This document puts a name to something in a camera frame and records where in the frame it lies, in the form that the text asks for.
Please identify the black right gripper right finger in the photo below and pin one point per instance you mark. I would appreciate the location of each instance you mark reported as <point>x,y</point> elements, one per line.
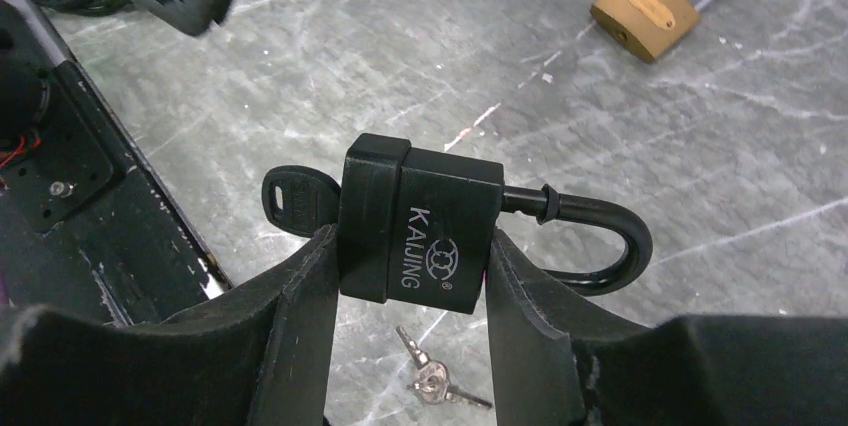
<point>559,359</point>

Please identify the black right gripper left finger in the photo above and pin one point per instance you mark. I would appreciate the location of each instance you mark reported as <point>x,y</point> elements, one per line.
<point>258,354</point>

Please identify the silver key bunch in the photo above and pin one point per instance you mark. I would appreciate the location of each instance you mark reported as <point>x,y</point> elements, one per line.
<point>432,381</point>

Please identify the black head key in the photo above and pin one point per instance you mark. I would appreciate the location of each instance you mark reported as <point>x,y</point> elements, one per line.
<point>299,200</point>

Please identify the black padlock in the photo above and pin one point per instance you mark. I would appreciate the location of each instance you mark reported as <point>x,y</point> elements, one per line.
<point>416,226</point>

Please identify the brass padlock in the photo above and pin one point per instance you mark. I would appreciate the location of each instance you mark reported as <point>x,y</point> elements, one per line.
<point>647,29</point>

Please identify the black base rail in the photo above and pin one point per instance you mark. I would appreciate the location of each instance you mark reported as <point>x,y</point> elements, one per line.
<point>87,226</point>

